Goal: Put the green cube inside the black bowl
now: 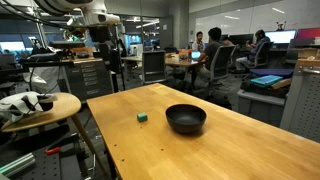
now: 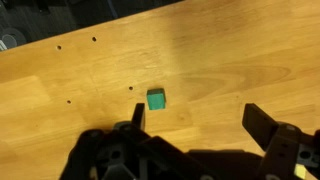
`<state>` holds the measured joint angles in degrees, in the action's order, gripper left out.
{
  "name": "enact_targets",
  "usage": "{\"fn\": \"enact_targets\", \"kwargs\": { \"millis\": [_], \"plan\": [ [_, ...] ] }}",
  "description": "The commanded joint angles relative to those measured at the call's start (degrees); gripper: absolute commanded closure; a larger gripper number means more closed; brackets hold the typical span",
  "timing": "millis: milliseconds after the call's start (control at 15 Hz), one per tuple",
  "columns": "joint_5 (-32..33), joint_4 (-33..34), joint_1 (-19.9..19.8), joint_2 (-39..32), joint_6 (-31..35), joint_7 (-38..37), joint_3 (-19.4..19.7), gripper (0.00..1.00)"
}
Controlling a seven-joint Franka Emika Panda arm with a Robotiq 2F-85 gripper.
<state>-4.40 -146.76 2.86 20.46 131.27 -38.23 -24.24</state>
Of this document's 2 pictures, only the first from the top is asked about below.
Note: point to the seated person white shirt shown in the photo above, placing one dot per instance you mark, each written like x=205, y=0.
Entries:
x=198, y=45

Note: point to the computer monitor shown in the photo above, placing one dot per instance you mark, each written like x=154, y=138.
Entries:
x=281, y=36

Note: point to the white cloth with black object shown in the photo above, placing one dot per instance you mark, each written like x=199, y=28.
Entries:
x=17, y=106

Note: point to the teal tablet case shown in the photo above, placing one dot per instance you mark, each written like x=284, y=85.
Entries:
x=266, y=81

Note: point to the grey storage bin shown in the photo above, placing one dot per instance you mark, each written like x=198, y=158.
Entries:
x=268, y=109

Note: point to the seated person grey shirt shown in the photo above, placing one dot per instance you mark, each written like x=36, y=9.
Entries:
x=202, y=69

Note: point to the seated person dark jacket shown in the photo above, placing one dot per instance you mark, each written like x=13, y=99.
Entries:
x=242, y=62

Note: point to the grey office chair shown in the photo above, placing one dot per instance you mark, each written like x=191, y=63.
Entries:
x=220, y=64

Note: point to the orange handled clamp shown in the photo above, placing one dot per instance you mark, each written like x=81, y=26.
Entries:
x=56, y=146

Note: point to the black bowl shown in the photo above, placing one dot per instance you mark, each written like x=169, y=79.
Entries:
x=185, y=118

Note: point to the small green cube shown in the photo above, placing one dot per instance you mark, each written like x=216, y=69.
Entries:
x=141, y=117

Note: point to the wooden office desk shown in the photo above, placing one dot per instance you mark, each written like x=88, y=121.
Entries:
x=154, y=65

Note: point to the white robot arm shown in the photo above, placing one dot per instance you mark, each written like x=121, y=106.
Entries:
x=94, y=11

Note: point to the aluminium extrusion bar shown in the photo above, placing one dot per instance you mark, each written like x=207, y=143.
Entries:
x=17, y=165

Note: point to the round wooden side table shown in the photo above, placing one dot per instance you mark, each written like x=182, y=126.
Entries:
x=66, y=106

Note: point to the grey tool cabinet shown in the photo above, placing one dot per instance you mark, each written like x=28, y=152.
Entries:
x=88, y=79

